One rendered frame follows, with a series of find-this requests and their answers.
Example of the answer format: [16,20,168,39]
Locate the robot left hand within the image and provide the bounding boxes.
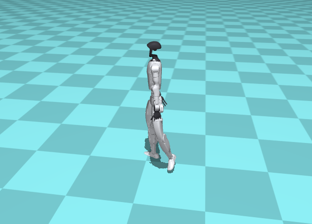
[151,106,161,121]

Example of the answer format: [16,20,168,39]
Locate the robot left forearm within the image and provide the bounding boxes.
[153,86,160,110]

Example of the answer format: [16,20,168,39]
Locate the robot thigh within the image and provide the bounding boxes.
[145,100,155,134]
[152,103,164,142]

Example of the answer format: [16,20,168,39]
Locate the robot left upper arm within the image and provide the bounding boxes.
[151,64,159,91]

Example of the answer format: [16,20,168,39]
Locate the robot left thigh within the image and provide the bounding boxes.
[152,103,164,142]

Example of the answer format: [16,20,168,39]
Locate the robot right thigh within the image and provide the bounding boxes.
[145,100,155,134]

